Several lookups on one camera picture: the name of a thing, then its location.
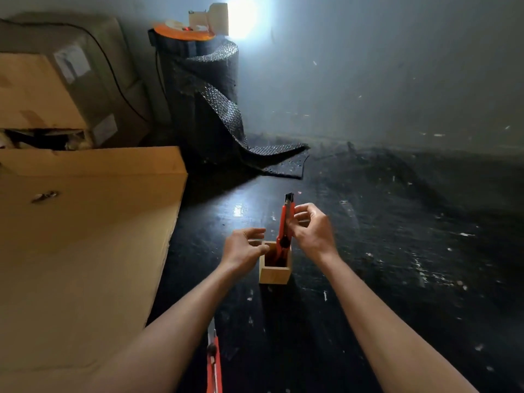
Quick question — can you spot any person's right hand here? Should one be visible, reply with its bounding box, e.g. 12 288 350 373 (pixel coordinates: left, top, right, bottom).
288 203 340 265

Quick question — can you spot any person's left hand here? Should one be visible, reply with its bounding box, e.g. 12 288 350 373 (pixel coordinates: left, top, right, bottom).
221 228 271 279

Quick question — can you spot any red utility knife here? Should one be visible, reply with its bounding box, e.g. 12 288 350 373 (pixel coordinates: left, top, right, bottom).
274 192 296 265
206 318 223 393

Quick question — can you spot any small wooden holder box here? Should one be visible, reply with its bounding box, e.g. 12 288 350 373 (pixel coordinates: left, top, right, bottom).
248 240 293 285

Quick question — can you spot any person's left forearm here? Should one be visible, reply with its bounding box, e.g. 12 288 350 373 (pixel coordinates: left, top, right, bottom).
81 263 243 393

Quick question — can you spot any person's right forearm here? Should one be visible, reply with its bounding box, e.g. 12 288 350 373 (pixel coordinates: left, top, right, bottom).
318 254 480 393

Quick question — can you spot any black bubble wrap roll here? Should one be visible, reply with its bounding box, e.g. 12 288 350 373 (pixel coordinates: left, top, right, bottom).
148 30 310 180

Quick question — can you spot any large flat cardboard box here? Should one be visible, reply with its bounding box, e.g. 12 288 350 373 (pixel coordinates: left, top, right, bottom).
0 146 188 393

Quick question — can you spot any orange tape roll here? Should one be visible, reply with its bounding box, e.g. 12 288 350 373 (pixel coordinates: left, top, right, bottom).
153 20 216 41

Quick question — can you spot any plastic-wrapped cardboard box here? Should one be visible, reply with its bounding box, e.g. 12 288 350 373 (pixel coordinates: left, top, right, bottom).
0 11 153 149

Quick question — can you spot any tan open cardboard box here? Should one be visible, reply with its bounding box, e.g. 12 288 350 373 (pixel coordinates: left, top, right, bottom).
0 52 94 151

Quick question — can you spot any thin black cable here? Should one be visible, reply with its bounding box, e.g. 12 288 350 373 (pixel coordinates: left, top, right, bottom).
0 19 150 123

